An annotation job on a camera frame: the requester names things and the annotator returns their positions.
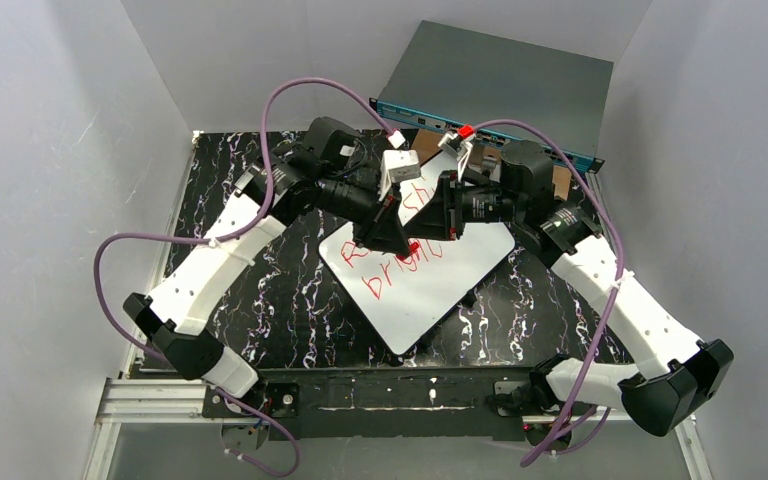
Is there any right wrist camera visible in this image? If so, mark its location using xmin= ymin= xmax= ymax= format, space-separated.
xmin=438 ymin=125 xmax=476 ymax=181

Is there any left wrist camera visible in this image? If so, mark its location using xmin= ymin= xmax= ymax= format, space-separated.
xmin=379 ymin=130 xmax=422 ymax=201

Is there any aluminium rail frame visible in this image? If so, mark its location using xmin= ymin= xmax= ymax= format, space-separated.
xmin=82 ymin=367 xmax=697 ymax=480

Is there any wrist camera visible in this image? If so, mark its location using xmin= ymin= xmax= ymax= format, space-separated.
xmin=438 ymin=125 xmax=476 ymax=181
xmin=379 ymin=130 xmax=422 ymax=201

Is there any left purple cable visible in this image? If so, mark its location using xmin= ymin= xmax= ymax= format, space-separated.
xmin=92 ymin=78 xmax=405 ymax=478

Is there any blue network switch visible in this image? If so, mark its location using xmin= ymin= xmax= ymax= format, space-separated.
xmin=369 ymin=20 xmax=613 ymax=173

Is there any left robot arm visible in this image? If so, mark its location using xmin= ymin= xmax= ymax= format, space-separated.
xmin=123 ymin=117 xmax=421 ymax=399

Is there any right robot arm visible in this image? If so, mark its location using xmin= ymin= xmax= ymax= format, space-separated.
xmin=405 ymin=141 xmax=735 ymax=437

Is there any wooden board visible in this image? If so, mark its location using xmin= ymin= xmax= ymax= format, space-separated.
xmin=411 ymin=129 xmax=572 ymax=200

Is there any white whiteboard black frame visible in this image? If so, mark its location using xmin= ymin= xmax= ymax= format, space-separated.
xmin=317 ymin=153 xmax=518 ymax=357

